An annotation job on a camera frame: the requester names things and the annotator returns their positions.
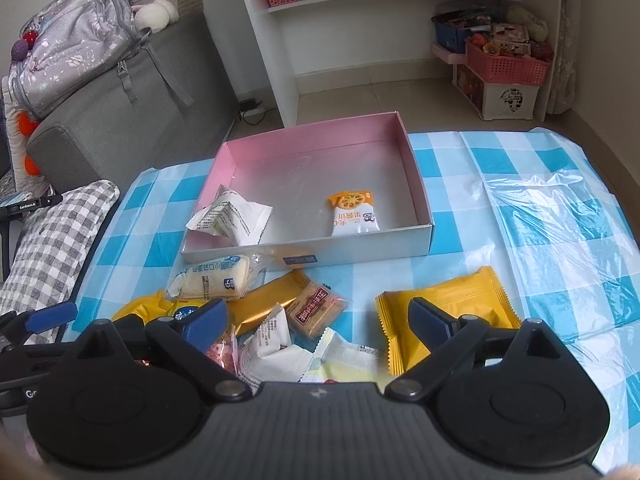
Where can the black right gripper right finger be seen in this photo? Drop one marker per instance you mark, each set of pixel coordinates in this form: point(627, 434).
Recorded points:
point(460, 344)

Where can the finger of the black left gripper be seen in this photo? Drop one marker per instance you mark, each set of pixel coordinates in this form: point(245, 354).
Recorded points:
point(16, 328)

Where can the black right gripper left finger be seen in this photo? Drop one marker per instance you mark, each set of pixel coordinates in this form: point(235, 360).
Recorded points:
point(159, 361)

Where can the pink peach snack bar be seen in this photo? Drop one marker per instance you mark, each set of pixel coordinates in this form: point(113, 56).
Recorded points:
point(225, 352)

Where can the small yellow snack bag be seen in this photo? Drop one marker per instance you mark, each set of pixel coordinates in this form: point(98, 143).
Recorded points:
point(479, 293)

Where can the large yellow snack bag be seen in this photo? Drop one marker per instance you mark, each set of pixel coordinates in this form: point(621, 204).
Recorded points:
point(156, 305)

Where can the white pleated snack packet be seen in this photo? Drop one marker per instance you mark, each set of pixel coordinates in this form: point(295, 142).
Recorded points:
point(269, 354)

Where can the white text snack packet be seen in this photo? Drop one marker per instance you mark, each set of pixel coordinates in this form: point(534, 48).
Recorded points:
point(232, 216)

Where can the orange white snack packet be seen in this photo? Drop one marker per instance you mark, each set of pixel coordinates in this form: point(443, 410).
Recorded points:
point(353, 213)

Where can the yellow blue-label snack packet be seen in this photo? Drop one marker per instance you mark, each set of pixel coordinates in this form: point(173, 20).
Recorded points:
point(189, 314)

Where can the gold wafer bar packet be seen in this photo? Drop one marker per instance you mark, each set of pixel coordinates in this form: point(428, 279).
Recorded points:
point(247, 313)

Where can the white bread roll packet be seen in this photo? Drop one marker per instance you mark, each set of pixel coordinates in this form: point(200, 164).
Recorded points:
point(227, 277)

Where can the grey white checkered cushion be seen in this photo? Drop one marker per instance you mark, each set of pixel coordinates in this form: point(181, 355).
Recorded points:
point(54, 245)

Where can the clear cracker packet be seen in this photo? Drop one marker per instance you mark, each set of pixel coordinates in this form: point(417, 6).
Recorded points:
point(314, 309)

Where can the blue white checkered tablecloth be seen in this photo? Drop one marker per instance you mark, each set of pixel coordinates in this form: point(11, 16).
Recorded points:
point(529, 205)

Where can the pink shallow cardboard box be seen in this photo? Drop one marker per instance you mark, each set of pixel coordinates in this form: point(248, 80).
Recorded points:
point(295, 170)

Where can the grey sofa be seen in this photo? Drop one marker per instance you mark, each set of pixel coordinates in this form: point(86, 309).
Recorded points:
point(171, 103)

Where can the white printed storage box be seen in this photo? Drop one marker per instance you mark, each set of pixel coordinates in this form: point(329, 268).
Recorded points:
point(495, 101)

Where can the power strip on floor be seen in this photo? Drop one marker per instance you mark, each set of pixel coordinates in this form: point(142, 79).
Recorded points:
point(250, 107)

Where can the red plastic basket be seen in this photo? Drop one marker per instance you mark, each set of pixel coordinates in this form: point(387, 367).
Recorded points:
point(497, 69)

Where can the blue storage bin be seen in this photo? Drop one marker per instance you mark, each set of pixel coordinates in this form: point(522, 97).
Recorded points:
point(452, 29)

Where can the silver lilac backpack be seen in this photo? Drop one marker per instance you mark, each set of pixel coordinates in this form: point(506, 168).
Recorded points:
point(69, 43)

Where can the white plush toy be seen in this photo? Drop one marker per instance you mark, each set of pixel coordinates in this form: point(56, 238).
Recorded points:
point(155, 16)

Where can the white bookshelf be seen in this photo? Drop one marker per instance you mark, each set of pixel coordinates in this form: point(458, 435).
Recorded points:
point(310, 46)

